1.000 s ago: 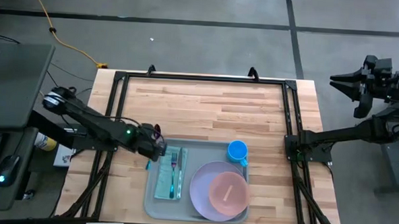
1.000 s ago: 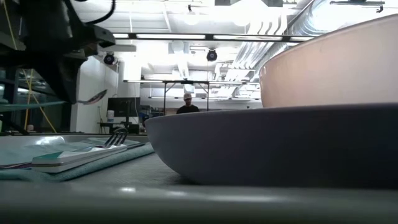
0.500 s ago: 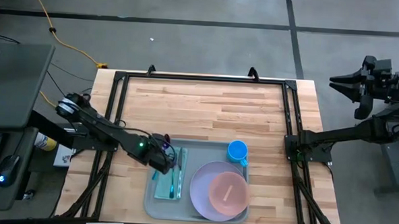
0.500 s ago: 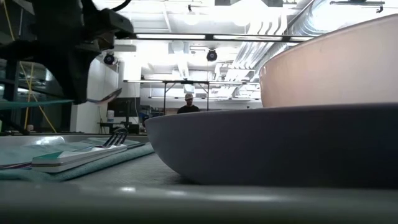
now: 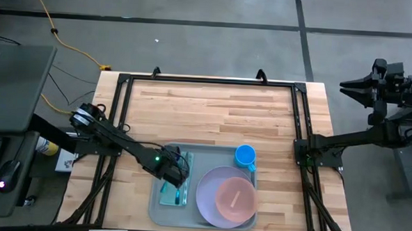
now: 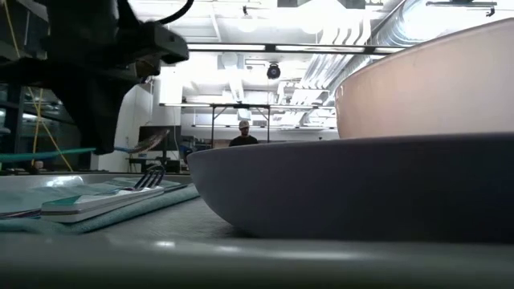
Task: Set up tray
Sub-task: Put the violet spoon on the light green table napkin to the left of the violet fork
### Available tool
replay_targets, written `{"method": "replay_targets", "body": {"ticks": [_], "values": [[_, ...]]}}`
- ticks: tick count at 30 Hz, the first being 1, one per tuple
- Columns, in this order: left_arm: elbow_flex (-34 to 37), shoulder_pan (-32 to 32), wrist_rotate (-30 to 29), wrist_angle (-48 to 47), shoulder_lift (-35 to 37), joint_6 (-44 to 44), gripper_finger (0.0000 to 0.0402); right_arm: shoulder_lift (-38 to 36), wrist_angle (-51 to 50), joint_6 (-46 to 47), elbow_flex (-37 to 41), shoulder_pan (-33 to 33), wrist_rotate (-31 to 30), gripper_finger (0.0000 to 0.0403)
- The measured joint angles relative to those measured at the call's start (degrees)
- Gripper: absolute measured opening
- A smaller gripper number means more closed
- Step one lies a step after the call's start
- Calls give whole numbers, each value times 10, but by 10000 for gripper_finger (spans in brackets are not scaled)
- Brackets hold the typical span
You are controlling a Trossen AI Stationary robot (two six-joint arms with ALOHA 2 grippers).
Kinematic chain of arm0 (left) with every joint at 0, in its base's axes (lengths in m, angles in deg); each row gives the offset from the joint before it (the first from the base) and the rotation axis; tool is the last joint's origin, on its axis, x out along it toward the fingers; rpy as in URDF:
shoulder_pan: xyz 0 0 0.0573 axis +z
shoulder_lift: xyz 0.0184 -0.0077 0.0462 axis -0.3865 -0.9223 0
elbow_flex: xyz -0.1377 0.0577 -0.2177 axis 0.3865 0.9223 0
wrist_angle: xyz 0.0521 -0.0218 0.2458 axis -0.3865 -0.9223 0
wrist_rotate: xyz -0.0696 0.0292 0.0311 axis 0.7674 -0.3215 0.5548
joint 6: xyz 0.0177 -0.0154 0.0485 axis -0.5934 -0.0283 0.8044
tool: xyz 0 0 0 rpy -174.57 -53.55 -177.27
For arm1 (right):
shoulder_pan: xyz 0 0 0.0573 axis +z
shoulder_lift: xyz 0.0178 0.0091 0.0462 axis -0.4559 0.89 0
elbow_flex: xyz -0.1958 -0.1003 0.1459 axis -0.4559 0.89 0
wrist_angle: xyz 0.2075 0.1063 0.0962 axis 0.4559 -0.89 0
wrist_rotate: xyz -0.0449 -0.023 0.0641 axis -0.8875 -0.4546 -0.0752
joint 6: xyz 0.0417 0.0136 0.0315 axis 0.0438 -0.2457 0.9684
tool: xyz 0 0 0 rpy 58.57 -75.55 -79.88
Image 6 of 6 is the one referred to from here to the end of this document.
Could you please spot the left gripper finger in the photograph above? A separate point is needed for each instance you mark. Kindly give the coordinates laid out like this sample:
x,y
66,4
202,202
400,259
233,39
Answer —
x,y
98,116

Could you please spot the teal cloth napkin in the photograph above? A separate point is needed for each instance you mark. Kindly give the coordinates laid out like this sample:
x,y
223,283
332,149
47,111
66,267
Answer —
x,y
120,214

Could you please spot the lilac plastic plate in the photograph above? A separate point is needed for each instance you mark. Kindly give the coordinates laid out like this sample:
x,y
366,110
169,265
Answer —
x,y
341,188

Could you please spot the pink plastic bowl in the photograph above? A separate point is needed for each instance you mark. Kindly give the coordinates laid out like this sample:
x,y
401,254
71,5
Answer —
x,y
433,88

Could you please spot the grey plastic tray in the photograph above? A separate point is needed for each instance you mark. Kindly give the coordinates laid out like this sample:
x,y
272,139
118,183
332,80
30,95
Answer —
x,y
160,257

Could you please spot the black computer monitor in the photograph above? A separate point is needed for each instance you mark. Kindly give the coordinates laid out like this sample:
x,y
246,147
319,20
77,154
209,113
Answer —
x,y
160,138

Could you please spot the person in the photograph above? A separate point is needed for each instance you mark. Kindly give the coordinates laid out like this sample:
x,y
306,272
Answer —
x,y
243,138

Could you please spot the black overhead bar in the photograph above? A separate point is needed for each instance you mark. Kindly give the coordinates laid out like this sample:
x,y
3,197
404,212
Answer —
x,y
273,47

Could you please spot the black frame background table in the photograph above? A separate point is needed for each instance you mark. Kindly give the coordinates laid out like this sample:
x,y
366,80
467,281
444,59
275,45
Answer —
x,y
241,106

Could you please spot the black overhead camera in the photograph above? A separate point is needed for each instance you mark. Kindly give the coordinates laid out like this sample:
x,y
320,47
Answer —
x,y
273,71

